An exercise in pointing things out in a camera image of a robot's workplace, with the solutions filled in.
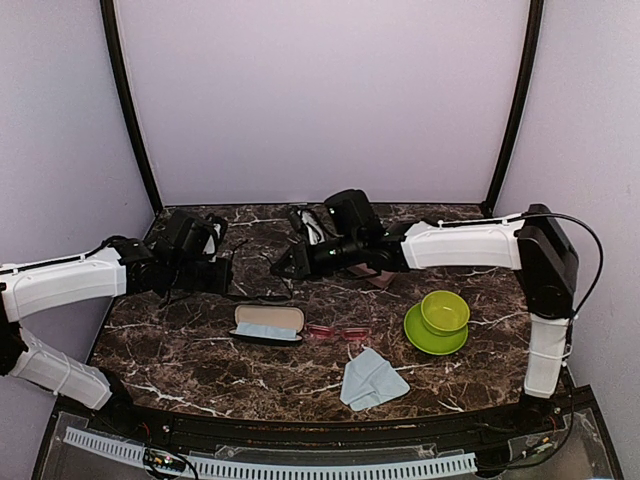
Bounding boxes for black glasses case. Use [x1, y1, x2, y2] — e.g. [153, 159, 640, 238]
[229, 305, 305, 345]

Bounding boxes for light blue cloth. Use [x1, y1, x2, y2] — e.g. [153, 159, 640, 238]
[235, 322, 298, 342]
[340, 348, 410, 411]

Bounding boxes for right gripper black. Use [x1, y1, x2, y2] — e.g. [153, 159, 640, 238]
[270, 232, 363, 280]

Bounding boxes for pink glasses case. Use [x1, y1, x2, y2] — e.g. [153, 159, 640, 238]
[347, 264, 397, 289]

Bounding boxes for black aviator sunglasses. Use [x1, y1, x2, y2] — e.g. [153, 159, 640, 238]
[159, 238, 296, 309]

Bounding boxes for left black frame post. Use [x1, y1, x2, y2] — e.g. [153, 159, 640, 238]
[99, 0, 164, 215]

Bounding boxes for pink translucent sunglasses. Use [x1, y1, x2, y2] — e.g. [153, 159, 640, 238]
[306, 324, 371, 342]

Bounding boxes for right black frame post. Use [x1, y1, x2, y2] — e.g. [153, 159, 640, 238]
[480, 0, 545, 217]

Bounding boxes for green bowl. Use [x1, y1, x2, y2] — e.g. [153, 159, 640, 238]
[419, 290, 471, 336]

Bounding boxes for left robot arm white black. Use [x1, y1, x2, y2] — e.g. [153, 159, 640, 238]
[1, 210, 232, 436]

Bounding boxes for black front rail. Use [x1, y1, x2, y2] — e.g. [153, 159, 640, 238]
[89, 404, 567, 451]

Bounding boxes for black frame post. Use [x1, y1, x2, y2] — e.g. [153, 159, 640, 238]
[99, 0, 164, 215]
[480, 0, 545, 217]

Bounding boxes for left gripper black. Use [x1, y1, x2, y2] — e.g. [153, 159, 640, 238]
[168, 257, 233, 295]

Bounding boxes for green plate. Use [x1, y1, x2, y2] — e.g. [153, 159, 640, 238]
[404, 304, 469, 356]

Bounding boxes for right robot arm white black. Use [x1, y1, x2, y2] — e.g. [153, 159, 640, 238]
[271, 189, 583, 434]

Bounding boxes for white slotted cable duct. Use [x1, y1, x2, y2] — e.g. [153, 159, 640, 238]
[63, 427, 477, 479]

